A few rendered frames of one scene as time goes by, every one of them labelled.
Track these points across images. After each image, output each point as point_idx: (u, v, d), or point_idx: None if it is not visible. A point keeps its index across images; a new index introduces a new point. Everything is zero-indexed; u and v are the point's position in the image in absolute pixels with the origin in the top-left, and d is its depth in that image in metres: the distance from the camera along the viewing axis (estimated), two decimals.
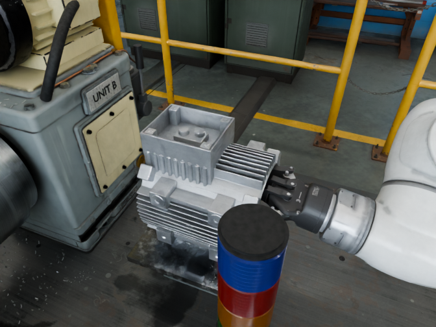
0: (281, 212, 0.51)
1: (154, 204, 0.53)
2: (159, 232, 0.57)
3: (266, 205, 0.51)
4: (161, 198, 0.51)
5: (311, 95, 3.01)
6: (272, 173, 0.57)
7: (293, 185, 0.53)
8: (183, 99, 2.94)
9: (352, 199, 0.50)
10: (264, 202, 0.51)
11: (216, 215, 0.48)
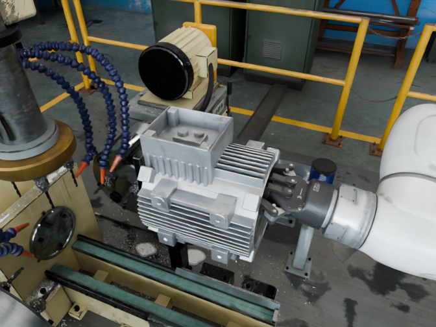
0: (283, 209, 0.51)
1: (155, 205, 0.53)
2: (161, 234, 0.57)
3: (267, 202, 0.50)
4: (162, 199, 0.51)
5: (318, 100, 3.53)
6: (272, 171, 0.57)
7: (294, 181, 0.53)
8: None
9: (353, 193, 0.50)
10: (265, 200, 0.51)
11: (218, 215, 0.48)
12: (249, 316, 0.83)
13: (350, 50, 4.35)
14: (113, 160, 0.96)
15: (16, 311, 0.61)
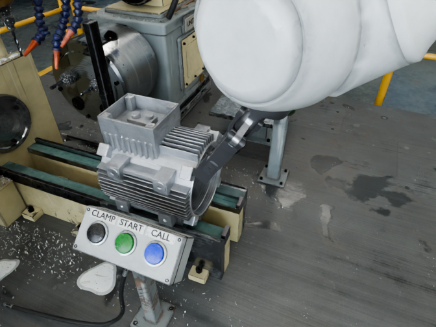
0: (241, 125, 0.44)
1: (110, 176, 0.63)
2: (118, 202, 0.68)
3: (226, 135, 0.46)
4: (115, 170, 0.62)
5: None
6: None
7: None
8: None
9: None
10: (226, 135, 0.46)
11: (158, 182, 0.59)
12: (213, 204, 0.77)
13: None
14: (71, 52, 0.89)
15: None
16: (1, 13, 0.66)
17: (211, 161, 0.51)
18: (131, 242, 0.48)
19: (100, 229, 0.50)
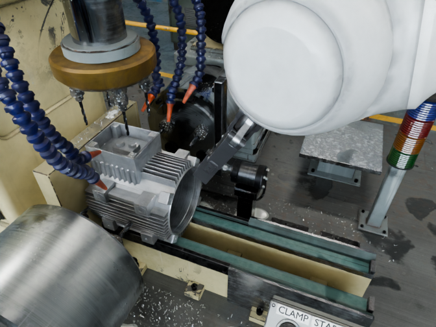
0: (242, 126, 0.44)
1: (96, 199, 0.70)
2: (104, 221, 0.74)
3: (227, 135, 0.46)
4: (100, 194, 0.68)
5: None
6: None
7: None
8: None
9: None
10: (226, 136, 0.46)
11: (139, 206, 0.65)
12: (341, 268, 0.73)
13: None
14: (175, 100, 0.86)
15: (102, 241, 0.51)
16: None
17: (211, 161, 0.51)
18: None
19: None
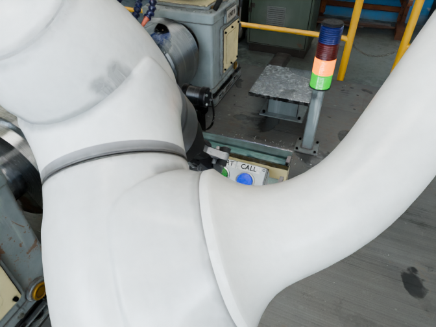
0: None
1: None
2: None
3: None
4: None
5: None
6: None
7: None
8: None
9: None
10: None
11: None
12: (265, 163, 0.92)
13: None
14: None
15: None
16: None
17: None
18: (226, 173, 0.64)
19: None
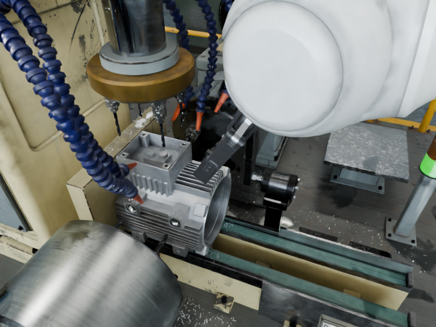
0: (241, 125, 0.44)
1: None
2: (134, 233, 0.73)
3: (226, 135, 0.46)
4: None
5: None
6: None
7: None
8: None
9: None
10: (225, 135, 0.46)
11: None
12: (377, 281, 0.72)
13: None
14: None
15: (145, 259, 0.49)
16: None
17: (211, 161, 0.51)
18: None
19: None
